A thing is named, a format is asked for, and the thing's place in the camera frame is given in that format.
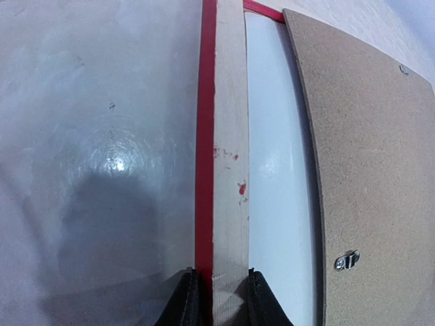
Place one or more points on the red wooden picture frame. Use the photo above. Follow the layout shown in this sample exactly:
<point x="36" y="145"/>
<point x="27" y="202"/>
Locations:
<point x="222" y="161"/>

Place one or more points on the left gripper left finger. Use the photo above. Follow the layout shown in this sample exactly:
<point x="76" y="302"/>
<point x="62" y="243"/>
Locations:
<point x="182" y="309"/>

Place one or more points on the red sunset photo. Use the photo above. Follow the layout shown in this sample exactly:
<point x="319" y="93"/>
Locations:
<point x="281" y="208"/>

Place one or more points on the brown backing board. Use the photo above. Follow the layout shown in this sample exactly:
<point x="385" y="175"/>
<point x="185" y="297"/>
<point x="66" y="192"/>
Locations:
<point x="373" y="130"/>

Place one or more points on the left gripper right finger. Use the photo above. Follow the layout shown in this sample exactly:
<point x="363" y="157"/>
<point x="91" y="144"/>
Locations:
<point x="263" y="307"/>

